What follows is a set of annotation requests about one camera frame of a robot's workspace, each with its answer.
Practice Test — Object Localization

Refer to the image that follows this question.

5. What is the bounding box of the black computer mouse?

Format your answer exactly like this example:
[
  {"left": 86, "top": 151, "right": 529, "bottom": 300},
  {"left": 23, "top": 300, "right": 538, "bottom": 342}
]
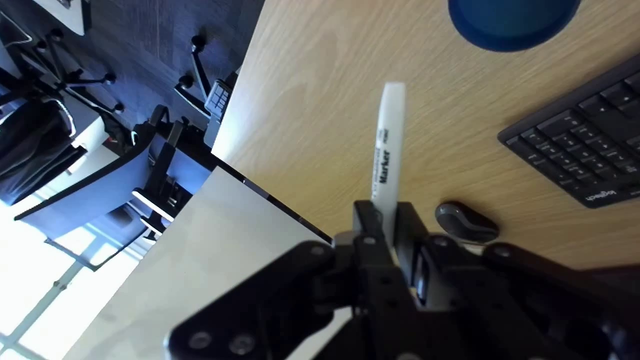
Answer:
[{"left": 433, "top": 200, "right": 502, "bottom": 243}]

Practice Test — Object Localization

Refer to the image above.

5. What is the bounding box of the black and white marker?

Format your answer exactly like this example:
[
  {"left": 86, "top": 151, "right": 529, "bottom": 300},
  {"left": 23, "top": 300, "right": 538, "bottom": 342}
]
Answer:
[{"left": 369, "top": 80, "right": 408, "bottom": 232}]

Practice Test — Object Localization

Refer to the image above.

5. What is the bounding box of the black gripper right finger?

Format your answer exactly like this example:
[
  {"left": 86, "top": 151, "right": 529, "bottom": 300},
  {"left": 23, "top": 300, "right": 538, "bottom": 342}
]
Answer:
[{"left": 393, "top": 200, "right": 467, "bottom": 307}]

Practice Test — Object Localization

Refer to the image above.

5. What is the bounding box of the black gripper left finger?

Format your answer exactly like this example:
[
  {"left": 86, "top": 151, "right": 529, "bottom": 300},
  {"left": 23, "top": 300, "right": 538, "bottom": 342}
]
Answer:
[{"left": 350, "top": 197, "right": 408, "bottom": 316}]

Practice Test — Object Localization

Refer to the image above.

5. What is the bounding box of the desk telephone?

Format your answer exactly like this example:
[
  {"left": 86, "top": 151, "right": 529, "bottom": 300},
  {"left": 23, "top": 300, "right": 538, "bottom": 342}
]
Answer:
[{"left": 202, "top": 77, "right": 235, "bottom": 126}]

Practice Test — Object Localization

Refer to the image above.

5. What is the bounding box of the blue office chair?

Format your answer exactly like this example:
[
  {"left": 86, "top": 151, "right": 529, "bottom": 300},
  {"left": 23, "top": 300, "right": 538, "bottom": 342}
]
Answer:
[
  {"left": 0, "top": 98, "right": 216, "bottom": 268},
  {"left": 0, "top": 0, "right": 127, "bottom": 116}
]

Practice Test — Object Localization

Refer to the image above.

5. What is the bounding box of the black keyboard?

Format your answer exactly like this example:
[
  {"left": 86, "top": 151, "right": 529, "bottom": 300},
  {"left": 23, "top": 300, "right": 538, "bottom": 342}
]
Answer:
[{"left": 496, "top": 55, "right": 640, "bottom": 209}]

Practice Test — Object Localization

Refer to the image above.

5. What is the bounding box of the large white board panel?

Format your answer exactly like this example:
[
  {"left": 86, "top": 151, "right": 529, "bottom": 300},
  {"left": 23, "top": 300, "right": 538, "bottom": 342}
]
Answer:
[{"left": 62, "top": 166, "right": 336, "bottom": 360}]

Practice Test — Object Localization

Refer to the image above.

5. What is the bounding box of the blue plastic cup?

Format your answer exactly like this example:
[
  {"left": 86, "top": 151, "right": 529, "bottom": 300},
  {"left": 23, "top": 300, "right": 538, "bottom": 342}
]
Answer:
[{"left": 446, "top": 0, "right": 583, "bottom": 54}]

